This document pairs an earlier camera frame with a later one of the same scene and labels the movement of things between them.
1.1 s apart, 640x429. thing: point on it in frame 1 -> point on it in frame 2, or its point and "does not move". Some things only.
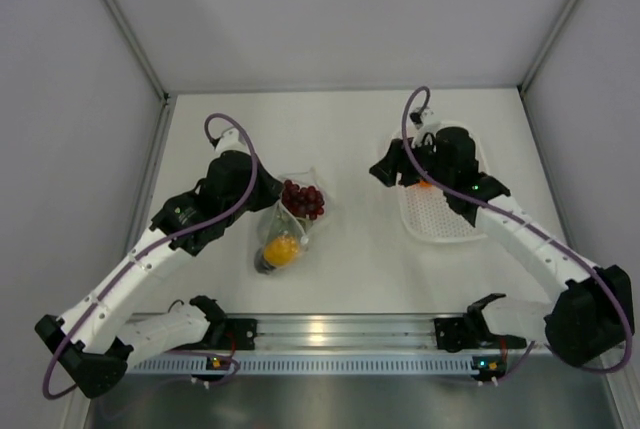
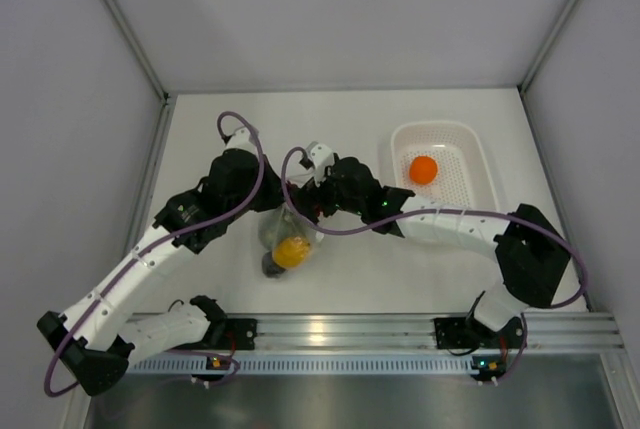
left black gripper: (271, 189) does not move
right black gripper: (396, 161) -> (311, 195)
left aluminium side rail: (150, 172) does not move
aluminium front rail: (349, 332) does not move
